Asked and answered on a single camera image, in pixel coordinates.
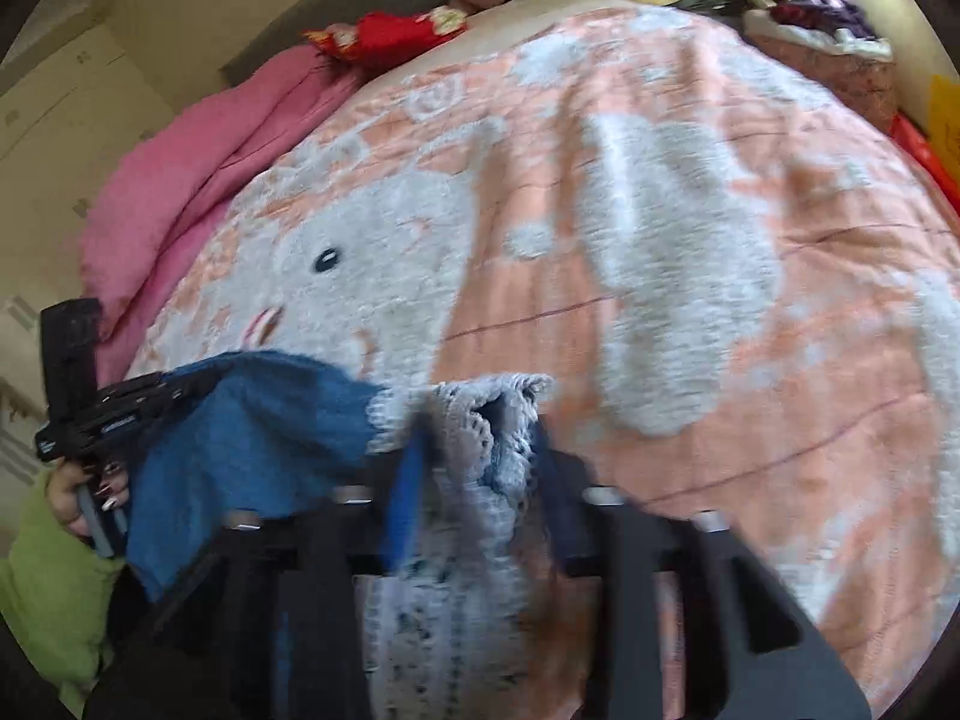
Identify blue denim pants lace trim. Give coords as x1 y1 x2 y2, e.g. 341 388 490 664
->
127 351 551 718

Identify purple white garment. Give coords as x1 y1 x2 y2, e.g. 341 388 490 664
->
743 0 893 64

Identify pink folded quilt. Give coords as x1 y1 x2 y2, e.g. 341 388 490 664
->
78 46 363 385

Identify cream wardrobe cabinet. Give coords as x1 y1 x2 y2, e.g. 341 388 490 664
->
0 21 176 361

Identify peach white bear blanket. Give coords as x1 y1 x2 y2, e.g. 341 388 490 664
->
133 0 958 712

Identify green sleeve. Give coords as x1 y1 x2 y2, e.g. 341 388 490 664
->
2 466 125 718

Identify left hand painted nails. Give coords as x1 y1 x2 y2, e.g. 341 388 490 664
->
44 455 134 542

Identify red floral cloth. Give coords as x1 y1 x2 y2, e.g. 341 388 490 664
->
302 5 467 76

